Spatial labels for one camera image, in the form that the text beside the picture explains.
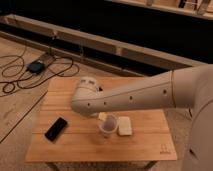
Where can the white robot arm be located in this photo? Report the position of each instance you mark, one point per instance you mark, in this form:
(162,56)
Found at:
(190,87)

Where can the white sponge block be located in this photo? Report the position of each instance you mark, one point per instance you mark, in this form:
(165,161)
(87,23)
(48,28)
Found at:
(124,126)

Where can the black rectangular phone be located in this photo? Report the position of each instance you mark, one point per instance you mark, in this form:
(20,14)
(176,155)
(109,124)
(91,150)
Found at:
(56,129)

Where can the wooden side table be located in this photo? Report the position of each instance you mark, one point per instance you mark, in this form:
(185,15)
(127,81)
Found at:
(81,140)

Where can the black power adapter box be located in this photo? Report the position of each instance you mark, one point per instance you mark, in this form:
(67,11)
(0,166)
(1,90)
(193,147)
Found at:
(36,67)

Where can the long wooden frame rail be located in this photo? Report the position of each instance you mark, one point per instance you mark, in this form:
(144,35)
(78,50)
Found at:
(96,51)

